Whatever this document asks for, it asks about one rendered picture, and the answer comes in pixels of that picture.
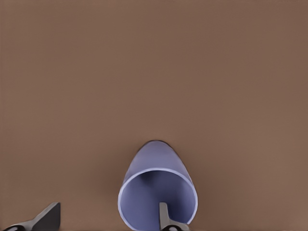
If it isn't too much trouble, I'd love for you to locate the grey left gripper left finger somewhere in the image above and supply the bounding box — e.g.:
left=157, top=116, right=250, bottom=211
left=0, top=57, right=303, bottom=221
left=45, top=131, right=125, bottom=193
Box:
left=1, top=202, right=61, bottom=231

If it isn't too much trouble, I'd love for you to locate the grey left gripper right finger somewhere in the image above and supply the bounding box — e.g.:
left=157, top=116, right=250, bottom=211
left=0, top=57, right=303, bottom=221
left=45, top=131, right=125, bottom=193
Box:
left=159, top=202, right=191, bottom=231

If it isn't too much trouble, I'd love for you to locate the purple cup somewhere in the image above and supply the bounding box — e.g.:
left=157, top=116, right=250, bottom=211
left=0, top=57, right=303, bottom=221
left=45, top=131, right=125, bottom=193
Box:
left=117, top=140, right=199, bottom=231

